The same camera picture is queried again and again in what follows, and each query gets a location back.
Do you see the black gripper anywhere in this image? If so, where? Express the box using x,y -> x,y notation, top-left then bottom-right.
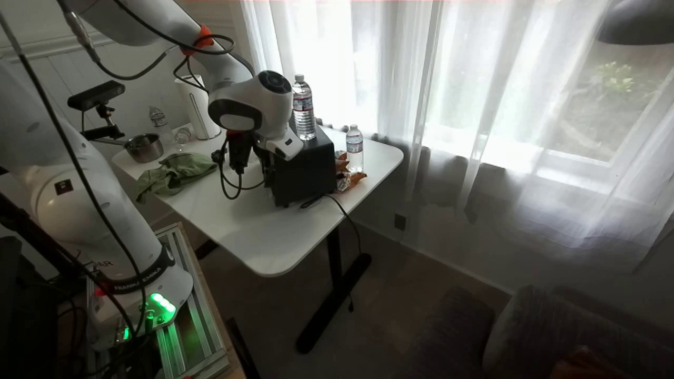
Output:
253,129 -> 304,186

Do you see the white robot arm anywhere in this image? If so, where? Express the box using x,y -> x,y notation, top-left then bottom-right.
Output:
0,0 -> 302,347

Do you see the black toaster oven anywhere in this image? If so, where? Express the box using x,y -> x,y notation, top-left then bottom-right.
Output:
270,129 -> 337,208

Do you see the water bottle on oven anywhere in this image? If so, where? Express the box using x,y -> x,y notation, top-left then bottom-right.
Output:
293,77 -> 316,142

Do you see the water bottle behind oven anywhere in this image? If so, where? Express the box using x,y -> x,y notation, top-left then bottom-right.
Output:
346,125 -> 364,172

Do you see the white kettle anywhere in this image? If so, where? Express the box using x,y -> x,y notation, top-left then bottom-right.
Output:
177,80 -> 220,142

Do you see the green cloth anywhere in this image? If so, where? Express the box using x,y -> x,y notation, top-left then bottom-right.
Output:
132,151 -> 214,203

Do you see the metal cup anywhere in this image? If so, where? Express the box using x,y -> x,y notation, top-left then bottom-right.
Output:
124,132 -> 165,163

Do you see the black table leg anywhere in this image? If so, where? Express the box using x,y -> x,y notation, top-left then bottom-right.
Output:
294,229 -> 372,354

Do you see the white sheer curtain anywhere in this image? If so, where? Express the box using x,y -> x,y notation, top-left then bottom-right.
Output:
240,0 -> 674,269

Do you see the black oven power cable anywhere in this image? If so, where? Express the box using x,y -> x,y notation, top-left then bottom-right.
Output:
298,192 -> 366,258

